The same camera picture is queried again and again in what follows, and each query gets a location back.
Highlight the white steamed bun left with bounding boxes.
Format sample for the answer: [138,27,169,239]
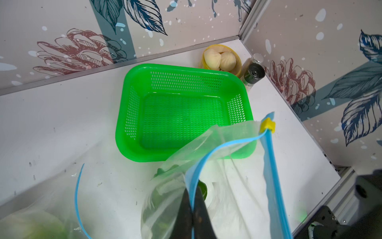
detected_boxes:
[204,49,221,71]

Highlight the white steamed bun right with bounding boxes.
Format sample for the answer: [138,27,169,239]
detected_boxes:
[219,52,236,72]

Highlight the small clear spice bottle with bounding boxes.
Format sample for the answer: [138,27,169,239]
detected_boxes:
[239,53,265,79]

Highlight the clear zipper bag blue zip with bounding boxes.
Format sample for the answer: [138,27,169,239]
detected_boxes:
[1,141,147,239]

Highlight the bamboo steamer yellow bands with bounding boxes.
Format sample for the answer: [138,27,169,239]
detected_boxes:
[199,44,242,77]

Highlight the salt grinder black cap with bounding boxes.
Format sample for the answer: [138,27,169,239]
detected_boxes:
[240,62,266,91]

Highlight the white steamed bun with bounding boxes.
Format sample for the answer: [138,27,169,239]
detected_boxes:
[204,49,221,71]
[219,52,236,72]

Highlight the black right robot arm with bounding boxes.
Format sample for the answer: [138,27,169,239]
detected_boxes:
[292,169,382,239]

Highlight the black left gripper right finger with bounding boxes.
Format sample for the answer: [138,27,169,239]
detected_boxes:
[193,186,216,239]

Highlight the green plastic basket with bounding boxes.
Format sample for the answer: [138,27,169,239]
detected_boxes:
[115,64,253,162]

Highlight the chinese cabbage front dark leaves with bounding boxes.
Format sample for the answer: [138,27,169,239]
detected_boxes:
[1,210,68,239]

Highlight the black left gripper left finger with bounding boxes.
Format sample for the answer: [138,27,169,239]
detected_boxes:
[170,189,193,239]

